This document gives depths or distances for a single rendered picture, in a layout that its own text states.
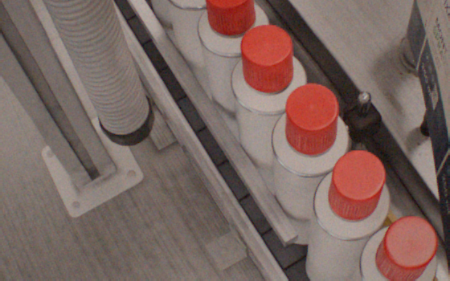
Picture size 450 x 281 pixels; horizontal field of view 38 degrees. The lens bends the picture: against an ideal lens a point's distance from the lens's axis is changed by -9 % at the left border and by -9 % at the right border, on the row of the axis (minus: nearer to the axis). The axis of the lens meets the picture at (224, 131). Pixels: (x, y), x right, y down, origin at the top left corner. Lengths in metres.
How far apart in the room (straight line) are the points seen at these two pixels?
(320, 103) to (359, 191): 0.06
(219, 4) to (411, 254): 0.21
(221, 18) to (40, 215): 0.32
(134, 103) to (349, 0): 0.38
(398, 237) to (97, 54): 0.19
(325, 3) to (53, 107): 0.30
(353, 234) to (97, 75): 0.19
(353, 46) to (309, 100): 0.27
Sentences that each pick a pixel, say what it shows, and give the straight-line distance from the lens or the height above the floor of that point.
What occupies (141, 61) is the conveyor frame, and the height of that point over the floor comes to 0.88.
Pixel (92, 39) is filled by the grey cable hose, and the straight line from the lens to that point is 0.33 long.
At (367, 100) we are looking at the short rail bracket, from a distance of 0.58.
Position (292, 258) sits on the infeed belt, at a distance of 0.59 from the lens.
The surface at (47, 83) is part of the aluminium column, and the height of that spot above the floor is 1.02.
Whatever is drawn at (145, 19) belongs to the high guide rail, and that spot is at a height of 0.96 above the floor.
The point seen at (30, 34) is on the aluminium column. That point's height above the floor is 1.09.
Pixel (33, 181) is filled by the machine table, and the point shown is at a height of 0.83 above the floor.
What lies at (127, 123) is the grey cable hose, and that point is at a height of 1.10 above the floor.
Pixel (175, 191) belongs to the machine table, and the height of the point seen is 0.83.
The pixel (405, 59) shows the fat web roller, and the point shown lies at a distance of 0.68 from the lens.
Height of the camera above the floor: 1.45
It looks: 63 degrees down
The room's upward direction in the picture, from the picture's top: 11 degrees counter-clockwise
